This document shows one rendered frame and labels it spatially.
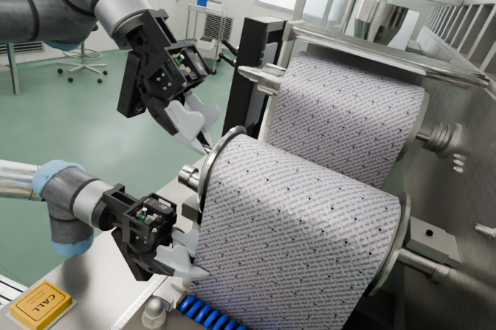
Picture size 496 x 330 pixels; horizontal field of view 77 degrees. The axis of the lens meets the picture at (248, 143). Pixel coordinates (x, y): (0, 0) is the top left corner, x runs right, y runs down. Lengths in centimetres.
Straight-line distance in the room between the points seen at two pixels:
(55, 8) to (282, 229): 45
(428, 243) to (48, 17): 59
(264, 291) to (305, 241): 12
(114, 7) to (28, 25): 12
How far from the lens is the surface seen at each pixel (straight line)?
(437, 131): 65
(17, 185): 79
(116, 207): 57
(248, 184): 42
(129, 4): 50
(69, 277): 80
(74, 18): 58
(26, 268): 204
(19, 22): 55
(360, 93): 59
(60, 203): 64
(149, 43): 49
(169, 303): 56
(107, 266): 81
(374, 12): 104
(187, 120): 46
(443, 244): 46
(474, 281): 42
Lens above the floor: 152
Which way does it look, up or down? 28 degrees down
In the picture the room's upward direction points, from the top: 14 degrees clockwise
